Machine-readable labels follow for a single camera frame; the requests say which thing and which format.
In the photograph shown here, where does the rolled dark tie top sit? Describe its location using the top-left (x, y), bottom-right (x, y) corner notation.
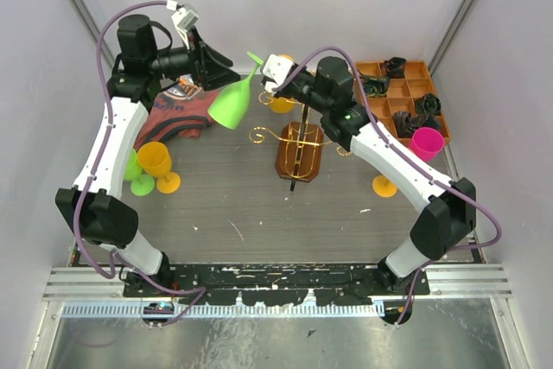
top-left (383, 57), bottom-right (407, 79)

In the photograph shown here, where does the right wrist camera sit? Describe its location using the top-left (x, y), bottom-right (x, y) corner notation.
top-left (261, 54), bottom-right (295, 94)

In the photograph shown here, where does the slotted cable duct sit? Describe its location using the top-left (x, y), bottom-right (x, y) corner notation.
top-left (60, 301), bottom-right (385, 321)

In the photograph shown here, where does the rolled dark tie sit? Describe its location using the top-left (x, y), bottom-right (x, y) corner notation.
top-left (414, 93), bottom-right (442, 116)
top-left (383, 57), bottom-right (407, 79)

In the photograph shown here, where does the red folded t-shirt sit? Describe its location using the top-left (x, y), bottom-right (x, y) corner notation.
top-left (134, 75), bottom-right (219, 150)

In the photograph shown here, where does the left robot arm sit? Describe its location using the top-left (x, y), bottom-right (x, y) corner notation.
top-left (55, 6), bottom-right (240, 296)

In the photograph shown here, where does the rolled dark tie right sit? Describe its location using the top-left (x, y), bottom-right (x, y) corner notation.
top-left (414, 93), bottom-right (442, 116)

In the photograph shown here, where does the rolled green patterned tie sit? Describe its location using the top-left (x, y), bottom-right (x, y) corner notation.
top-left (361, 76), bottom-right (391, 98)

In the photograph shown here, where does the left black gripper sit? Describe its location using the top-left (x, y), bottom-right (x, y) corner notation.
top-left (150, 27), bottom-right (243, 92)

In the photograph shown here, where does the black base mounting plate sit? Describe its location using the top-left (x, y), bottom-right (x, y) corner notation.
top-left (123, 263), bottom-right (431, 306)

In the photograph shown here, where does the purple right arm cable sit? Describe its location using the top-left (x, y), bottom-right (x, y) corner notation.
top-left (274, 45), bottom-right (503, 327)

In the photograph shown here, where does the gold wire wine glass rack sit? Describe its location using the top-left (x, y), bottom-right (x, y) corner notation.
top-left (249, 92), bottom-right (332, 192)

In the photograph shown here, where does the rolled maroon tie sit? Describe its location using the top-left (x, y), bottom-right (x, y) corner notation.
top-left (392, 111), bottom-right (442, 138)

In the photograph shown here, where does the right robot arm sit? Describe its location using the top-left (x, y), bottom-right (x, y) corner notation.
top-left (262, 54), bottom-right (476, 295)

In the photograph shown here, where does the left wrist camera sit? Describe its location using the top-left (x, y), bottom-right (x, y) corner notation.
top-left (166, 0), bottom-right (199, 48)

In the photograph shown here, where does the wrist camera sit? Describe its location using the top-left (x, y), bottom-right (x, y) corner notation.
top-left (166, 0), bottom-right (199, 48)
top-left (261, 54), bottom-right (295, 94)

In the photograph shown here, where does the orange wine glass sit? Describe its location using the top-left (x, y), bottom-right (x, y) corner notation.
top-left (137, 142), bottom-right (181, 194)
top-left (372, 175), bottom-right (397, 198)
top-left (267, 54), bottom-right (299, 115)

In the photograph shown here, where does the aluminium rail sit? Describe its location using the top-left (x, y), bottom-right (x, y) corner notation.
top-left (43, 263), bottom-right (512, 301)

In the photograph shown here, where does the green wine glass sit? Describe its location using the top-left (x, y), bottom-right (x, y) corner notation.
top-left (124, 149), bottom-right (156, 196)
top-left (207, 51), bottom-right (264, 130)

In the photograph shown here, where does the pink wine glass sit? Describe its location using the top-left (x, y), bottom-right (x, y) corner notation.
top-left (408, 127), bottom-right (445, 162)

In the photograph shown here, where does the wooden compartment tray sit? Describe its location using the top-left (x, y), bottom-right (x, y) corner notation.
top-left (355, 60), bottom-right (451, 147)

